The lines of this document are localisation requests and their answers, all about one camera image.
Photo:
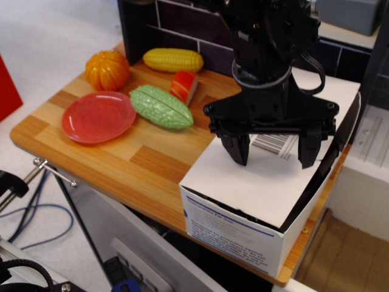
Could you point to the grey metal box on shelf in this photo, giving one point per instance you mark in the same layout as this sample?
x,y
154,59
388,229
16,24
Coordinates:
x,y
359,16

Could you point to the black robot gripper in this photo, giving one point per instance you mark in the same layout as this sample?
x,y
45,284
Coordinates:
x,y
276,107

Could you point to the yellow toy corn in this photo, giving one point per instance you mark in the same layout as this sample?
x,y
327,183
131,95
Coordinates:
x,y
173,60

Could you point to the white cabinet under table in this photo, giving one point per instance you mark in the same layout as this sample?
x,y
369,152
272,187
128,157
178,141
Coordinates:
x,y
127,243

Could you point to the red box at left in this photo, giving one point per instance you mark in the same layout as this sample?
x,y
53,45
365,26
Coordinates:
x,y
10,98

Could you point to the aluminium profile rail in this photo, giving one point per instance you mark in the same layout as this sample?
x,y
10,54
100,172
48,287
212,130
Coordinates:
x,y
24,269

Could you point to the white cardboard box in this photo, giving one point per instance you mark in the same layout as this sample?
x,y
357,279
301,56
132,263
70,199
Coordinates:
x,y
254,213

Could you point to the toy salmon sushi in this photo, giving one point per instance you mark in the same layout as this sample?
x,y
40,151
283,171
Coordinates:
x,y
184,85

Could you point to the orange toy pumpkin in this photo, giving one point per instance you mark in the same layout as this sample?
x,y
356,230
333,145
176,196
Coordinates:
x,y
107,70

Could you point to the black metal clamp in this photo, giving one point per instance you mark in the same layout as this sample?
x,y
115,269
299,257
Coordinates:
x,y
15,187

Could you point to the green toy bitter gourd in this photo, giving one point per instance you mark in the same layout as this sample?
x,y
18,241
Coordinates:
x,y
160,107

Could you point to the red plastic plate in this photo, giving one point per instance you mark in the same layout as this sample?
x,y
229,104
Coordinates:
x,y
98,117

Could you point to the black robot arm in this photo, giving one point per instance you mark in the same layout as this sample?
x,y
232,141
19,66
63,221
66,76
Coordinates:
x,y
267,38

